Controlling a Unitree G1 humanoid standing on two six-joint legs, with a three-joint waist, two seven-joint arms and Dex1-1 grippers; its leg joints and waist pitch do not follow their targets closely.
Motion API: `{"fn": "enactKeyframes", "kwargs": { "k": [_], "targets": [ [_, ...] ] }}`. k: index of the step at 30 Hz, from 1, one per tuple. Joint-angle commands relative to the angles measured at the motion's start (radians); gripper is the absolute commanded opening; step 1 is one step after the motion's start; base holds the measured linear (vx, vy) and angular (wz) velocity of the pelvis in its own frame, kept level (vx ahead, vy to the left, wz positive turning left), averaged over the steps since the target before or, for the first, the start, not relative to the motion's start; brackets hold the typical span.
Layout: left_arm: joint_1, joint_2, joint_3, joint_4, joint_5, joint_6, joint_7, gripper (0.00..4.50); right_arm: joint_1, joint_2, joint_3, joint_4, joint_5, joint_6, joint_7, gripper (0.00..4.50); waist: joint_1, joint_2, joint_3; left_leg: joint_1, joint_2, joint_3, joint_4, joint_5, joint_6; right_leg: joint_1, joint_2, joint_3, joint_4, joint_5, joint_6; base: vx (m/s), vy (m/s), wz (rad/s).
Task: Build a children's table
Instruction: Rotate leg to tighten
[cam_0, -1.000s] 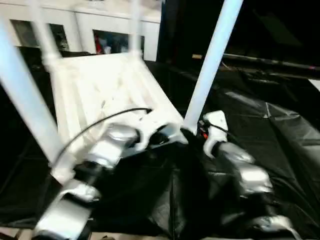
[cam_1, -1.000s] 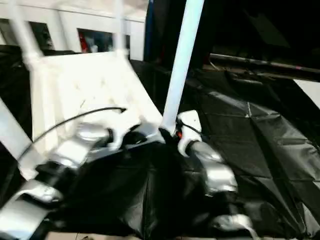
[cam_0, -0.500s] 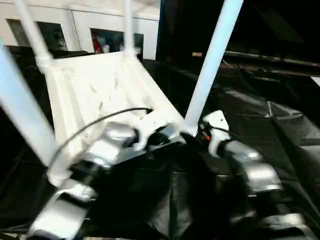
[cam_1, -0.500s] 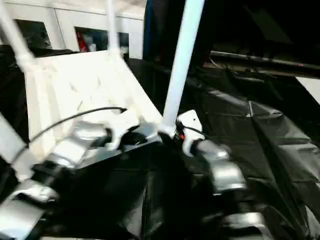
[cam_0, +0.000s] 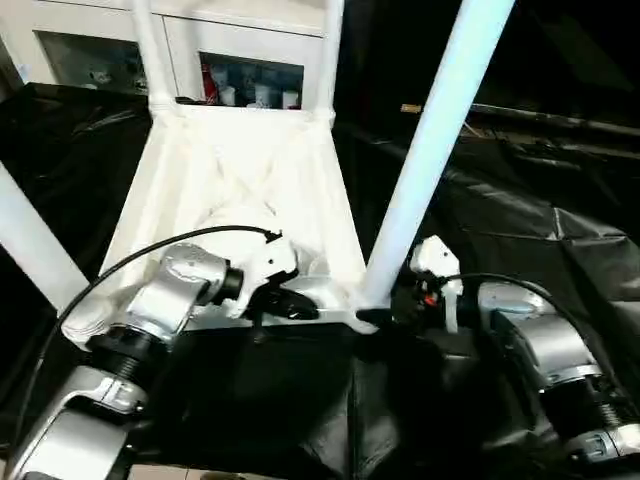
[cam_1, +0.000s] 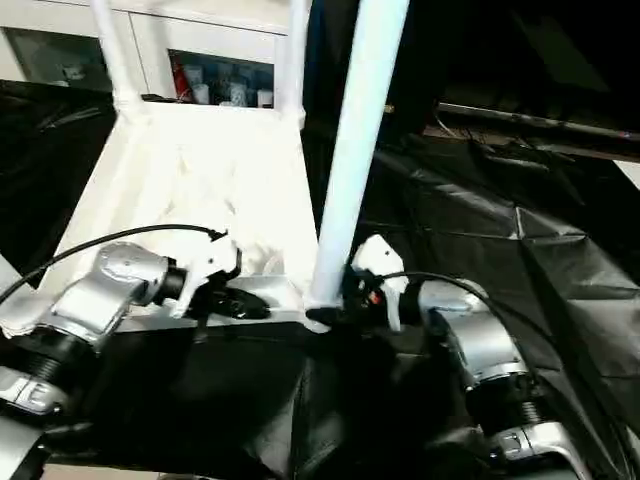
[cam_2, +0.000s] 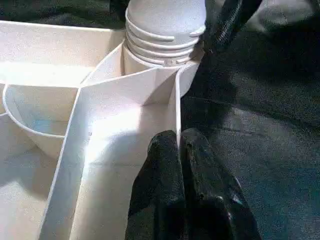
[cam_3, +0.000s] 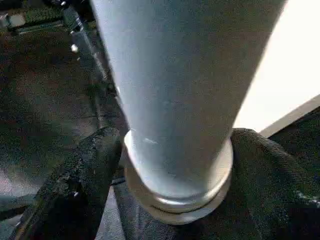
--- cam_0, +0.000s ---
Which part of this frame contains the white plastic table top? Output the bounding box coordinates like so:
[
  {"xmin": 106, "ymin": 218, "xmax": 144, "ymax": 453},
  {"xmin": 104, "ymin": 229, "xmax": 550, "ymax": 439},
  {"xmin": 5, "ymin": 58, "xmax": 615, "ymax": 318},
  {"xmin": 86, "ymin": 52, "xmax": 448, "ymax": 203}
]
[{"xmin": 59, "ymin": 102, "xmax": 386, "ymax": 351}]

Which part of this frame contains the white plastic table leg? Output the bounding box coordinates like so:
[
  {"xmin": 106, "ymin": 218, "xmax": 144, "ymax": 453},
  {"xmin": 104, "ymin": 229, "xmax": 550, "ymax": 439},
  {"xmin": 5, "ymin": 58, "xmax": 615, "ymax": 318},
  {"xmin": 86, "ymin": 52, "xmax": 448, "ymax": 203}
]
[
  {"xmin": 130, "ymin": 0, "xmax": 176, "ymax": 114},
  {"xmin": 312, "ymin": 0, "xmax": 346, "ymax": 124},
  {"xmin": 357, "ymin": 0, "xmax": 516, "ymax": 321},
  {"xmin": 0, "ymin": 162, "xmax": 94, "ymax": 319}
]

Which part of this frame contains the black mat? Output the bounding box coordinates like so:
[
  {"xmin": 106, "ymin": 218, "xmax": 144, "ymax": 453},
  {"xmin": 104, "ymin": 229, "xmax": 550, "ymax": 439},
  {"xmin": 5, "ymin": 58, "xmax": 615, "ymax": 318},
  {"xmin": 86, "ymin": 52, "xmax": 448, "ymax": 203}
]
[{"xmin": 0, "ymin": 82, "xmax": 640, "ymax": 480}]

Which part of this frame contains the red bottle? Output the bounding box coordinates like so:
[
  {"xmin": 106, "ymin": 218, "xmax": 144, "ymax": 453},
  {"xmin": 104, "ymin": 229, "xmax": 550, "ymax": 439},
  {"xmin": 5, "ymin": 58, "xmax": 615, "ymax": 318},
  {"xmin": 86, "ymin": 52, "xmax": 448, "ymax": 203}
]
[{"xmin": 201, "ymin": 64, "xmax": 217, "ymax": 104}]

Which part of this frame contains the dark metal pole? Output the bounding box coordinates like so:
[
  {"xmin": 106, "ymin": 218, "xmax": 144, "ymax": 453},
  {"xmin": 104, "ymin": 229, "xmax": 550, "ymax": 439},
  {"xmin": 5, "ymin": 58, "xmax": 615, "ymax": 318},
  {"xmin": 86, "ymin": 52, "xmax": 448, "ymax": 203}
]
[{"xmin": 469, "ymin": 102, "xmax": 640, "ymax": 136}]

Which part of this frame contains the white glass-door cabinet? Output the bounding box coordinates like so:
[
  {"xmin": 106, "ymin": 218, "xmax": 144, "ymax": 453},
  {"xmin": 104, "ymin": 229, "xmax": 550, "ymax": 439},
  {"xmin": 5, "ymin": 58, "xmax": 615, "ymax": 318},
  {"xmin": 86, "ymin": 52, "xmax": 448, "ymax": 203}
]
[{"xmin": 0, "ymin": 0, "xmax": 336, "ymax": 109}]

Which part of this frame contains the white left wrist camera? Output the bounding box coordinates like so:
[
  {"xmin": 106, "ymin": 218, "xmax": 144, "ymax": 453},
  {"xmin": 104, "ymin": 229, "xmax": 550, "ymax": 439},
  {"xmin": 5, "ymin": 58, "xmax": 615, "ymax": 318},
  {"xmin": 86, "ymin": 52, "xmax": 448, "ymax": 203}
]
[{"xmin": 227, "ymin": 230, "xmax": 301, "ymax": 319}]

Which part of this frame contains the black right camera cable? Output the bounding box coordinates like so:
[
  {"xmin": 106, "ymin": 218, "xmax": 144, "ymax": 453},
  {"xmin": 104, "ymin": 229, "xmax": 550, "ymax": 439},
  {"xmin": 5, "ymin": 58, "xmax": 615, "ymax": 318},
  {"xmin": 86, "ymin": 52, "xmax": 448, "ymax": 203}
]
[{"xmin": 439, "ymin": 272, "xmax": 621, "ymax": 386}]

